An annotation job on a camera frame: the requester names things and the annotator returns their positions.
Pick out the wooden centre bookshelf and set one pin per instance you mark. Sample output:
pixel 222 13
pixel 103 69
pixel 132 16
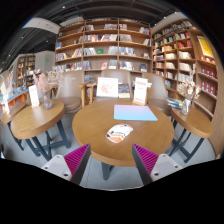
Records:
pixel 105 43

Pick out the stack of books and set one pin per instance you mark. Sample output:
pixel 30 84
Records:
pixel 174 102

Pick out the yellow poster on shelf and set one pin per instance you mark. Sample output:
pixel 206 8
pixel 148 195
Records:
pixel 205 47

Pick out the glass vase with dried flowers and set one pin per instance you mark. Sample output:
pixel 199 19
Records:
pixel 190 90

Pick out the dark standing book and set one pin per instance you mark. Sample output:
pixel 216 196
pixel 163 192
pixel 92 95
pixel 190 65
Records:
pixel 123 90

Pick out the white sign with red text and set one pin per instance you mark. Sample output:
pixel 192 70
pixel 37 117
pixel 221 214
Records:
pixel 140 90

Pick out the glass vase with pink flowers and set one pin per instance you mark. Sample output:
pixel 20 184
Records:
pixel 45 82

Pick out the wooden right bookshelf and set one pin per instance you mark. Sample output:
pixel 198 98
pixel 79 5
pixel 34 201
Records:
pixel 176 52

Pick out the beige left armchair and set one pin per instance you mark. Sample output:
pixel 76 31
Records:
pixel 71 90

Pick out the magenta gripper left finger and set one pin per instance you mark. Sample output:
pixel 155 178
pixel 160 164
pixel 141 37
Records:
pixel 70 167

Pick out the beige middle armchair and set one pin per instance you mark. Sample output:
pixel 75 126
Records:
pixel 123 76

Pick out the wooden bookshelf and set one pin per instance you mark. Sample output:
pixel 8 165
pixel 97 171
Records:
pixel 25 71
pixel 176 52
pixel 105 43

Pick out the round wooden right table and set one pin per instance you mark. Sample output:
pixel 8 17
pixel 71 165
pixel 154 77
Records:
pixel 195 122

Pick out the beige armchair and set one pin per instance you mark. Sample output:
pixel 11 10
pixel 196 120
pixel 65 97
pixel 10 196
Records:
pixel 157 96
pixel 71 90
pixel 123 76

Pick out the white sign on left table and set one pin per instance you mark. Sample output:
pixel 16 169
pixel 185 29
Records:
pixel 34 96

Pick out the round wooden centre table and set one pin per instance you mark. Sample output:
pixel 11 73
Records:
pixel 112 126

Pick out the beige right armchair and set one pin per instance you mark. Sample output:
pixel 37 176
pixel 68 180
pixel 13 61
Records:
pixel 157 96

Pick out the light blue mouse pad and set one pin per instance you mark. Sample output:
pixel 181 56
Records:
pixel 133 113

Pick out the round wooden left table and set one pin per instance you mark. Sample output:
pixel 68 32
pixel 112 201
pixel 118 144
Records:
pixel 33 121

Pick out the wooden far left table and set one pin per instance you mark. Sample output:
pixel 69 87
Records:
pixel 8 117

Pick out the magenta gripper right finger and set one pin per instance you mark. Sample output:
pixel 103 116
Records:
pixel 151 166

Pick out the orange patterned computer mouse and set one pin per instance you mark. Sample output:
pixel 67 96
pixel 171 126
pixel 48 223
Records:
pixel 119 132

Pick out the round wooden table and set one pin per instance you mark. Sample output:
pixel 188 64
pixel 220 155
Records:
pixel 195 122
pixel 33 121
pixel 112 126

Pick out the white sign with red drawing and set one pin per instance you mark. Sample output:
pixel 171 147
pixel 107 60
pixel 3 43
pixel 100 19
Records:
pixel 107 87

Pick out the wooden far left bookshelf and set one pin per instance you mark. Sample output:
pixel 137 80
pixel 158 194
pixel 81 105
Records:
pixel 25 71

